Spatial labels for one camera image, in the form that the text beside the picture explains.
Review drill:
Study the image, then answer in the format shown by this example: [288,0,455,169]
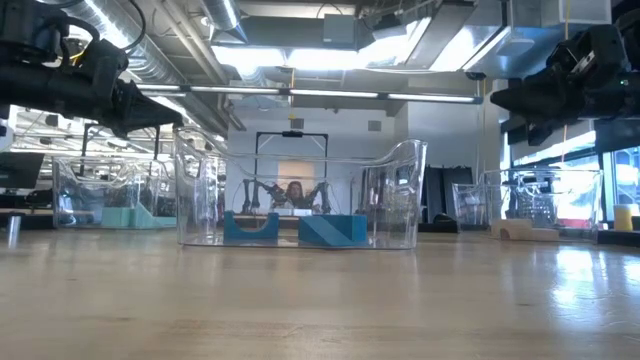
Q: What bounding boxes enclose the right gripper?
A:
[489,59,631,147]

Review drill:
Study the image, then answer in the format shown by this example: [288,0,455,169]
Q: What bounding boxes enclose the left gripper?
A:
[82,74,185,140]

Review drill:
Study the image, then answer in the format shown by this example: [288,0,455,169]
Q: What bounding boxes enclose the mint green toy block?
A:
[130,201,164,230]
[101,206,135,229]

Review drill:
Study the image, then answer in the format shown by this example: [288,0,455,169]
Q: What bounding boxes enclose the natural wood toy block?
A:
[498,219,534,241]
[490,218,521,240]
[529,227,561,243]

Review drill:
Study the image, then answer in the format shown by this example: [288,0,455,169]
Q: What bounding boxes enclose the blue toy block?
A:
[298,214,354,247]
[222,210,281,241]
[324,214,369,246]

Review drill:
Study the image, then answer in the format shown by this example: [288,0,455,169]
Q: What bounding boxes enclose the long ceiling light bar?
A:
[132,82,484,105]

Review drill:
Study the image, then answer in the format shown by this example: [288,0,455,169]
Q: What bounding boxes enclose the black cabinets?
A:
[423,165,475,225]

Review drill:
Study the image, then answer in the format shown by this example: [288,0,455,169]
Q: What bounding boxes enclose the black computer monitor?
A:
[0,151,46,191]

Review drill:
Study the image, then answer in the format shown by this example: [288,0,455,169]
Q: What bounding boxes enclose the yellow cup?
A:
[613,203,635,232]

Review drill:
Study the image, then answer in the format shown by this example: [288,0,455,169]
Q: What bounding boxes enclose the large clear plastic bin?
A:
[172,125,429,250]

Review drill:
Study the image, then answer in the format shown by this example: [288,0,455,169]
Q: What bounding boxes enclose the person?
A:
[282,179,324,214]

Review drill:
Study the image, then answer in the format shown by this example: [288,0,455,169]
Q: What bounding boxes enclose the grey ceiling box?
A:
[322,13,357,46]

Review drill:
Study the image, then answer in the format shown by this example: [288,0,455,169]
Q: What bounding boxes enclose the black station frame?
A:
[253,130,330,211]
[79,122,162,177]

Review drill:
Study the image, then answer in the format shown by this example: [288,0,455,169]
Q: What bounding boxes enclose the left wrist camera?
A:
[74,38,130,79]

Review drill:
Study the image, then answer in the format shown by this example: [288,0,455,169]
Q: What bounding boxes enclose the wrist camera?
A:
[547,23,630,76]
[74,38,130,79]

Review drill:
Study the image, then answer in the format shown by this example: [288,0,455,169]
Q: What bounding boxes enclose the silver round air duct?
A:
[34,0,236,136]
[199,0,250,45]

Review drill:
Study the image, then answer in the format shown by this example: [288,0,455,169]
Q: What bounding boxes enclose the silver rectangular air duct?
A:
[357,0,576,81]

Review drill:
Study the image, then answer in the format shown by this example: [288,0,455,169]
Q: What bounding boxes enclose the black yellow cord reel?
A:
[64,39,92,66]

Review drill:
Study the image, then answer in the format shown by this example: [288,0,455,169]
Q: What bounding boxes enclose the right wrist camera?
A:
[547,23,630,76]

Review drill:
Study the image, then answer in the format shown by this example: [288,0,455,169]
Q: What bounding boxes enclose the black aluminium table frame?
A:
[597,228,640,247]

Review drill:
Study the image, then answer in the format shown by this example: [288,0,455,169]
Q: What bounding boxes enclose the grey metal post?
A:
[7,213,22,246]

